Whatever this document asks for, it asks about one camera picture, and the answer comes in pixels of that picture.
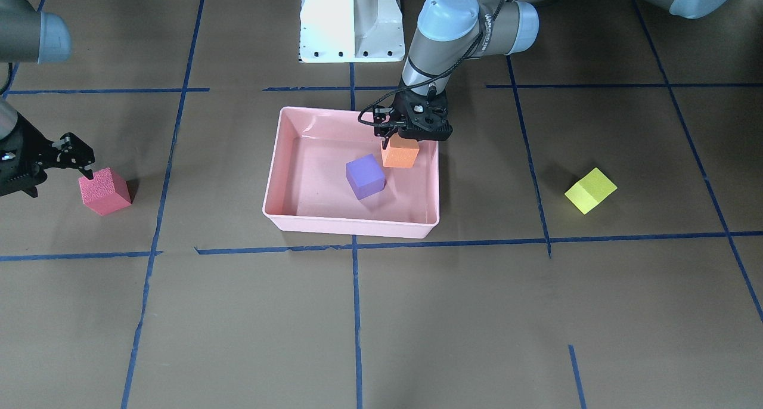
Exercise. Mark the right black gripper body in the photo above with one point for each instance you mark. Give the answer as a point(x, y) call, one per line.
point(22, 148)

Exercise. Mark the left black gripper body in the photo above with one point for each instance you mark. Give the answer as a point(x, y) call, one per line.
point(385, 129)

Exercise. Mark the orange foam block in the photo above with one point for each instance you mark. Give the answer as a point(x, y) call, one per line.
point(402, 154)

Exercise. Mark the red foam block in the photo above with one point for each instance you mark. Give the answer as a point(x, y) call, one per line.
point(106, 193)

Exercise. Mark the purple foam block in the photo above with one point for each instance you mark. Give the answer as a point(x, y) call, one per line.
point(365, 176)

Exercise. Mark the yellow foam block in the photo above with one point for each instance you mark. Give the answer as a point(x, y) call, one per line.
point(590, 191)

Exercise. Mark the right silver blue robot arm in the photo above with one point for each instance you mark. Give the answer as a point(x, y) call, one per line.
point(29, 35)

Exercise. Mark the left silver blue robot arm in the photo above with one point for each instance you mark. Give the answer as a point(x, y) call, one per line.
point(449, 32)

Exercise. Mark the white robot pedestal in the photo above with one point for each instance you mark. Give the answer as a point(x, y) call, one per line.
point(339, 31)

